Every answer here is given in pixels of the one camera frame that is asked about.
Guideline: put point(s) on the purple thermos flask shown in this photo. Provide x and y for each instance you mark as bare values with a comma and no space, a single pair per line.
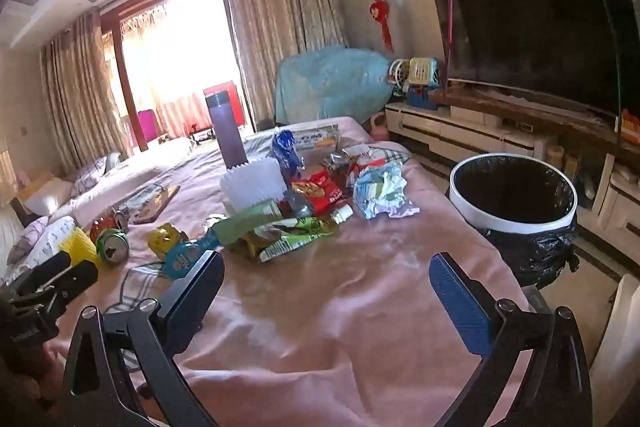
225,132

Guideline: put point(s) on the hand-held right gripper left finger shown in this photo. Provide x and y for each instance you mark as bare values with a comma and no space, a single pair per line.
200,287

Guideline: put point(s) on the pink kettlebell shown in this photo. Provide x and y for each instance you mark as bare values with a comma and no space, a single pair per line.
380,129

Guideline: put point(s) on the crushed blue plastic bottle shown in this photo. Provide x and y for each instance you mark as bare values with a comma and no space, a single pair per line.
285,152

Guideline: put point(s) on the wide beige patterned curtain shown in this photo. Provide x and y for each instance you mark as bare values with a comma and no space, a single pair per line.
280,22

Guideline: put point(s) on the crumpled white blue paper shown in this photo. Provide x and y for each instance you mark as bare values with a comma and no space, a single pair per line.
380,192

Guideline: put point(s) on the green soda can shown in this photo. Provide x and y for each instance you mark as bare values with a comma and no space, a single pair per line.
112,247

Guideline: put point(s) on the light blue cover cloth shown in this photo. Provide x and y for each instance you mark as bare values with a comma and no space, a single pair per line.
330,82

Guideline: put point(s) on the white carton with red print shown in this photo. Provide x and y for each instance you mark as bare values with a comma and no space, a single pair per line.
357,152

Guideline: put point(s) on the red drink can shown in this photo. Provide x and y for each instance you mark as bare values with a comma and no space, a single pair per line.
102,224

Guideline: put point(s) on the orange box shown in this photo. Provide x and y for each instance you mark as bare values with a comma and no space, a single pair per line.
630,124

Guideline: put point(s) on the white bin with black bag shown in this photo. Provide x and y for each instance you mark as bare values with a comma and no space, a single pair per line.
510,222

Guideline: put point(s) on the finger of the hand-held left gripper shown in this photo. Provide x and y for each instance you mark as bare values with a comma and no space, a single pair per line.
45,271
77,284

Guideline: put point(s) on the blue toy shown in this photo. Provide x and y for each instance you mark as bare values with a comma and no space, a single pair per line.
422,98

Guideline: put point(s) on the stack of colourful books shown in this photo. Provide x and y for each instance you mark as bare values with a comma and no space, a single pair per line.
315,138

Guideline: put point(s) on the white panel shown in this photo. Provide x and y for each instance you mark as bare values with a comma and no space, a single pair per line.
617,332

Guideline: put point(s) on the black flat television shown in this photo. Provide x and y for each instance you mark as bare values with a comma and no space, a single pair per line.
540,27

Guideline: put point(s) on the white pillow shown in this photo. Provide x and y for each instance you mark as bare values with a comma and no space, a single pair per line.
47,197

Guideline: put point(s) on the narrow beige patterned curtain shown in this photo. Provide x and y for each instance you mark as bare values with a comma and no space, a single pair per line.
75,97

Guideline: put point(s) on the small white bottle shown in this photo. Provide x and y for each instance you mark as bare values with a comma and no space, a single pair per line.
342,213

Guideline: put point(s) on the checked pillow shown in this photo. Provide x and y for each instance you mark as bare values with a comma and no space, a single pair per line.
45,237
92,172

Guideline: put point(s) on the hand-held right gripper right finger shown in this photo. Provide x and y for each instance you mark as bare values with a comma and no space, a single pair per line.
460,302

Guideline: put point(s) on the red snack packet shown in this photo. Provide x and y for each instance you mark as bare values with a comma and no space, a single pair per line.
320,192

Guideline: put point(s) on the white ribbed plastic container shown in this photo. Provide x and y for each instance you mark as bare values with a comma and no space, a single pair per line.
250,187

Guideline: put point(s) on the white television cabinet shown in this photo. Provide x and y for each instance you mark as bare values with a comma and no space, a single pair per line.
450,132

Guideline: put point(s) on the silver foil packet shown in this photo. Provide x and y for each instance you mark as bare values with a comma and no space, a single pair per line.
335,162

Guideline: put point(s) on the yellow blue toy phone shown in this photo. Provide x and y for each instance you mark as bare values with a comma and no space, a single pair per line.
424,71

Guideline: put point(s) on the pink stick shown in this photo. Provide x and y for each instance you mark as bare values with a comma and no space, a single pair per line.
452,7

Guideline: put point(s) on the wooden framed board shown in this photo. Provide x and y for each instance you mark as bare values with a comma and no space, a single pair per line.
150,204

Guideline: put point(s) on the crushed yellow can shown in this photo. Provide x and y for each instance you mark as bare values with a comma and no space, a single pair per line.
165,239

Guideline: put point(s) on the brown wooden shelf board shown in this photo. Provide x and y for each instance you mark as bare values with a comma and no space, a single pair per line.
525,109

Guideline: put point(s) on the green white snack packet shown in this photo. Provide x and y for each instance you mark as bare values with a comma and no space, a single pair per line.
295,232

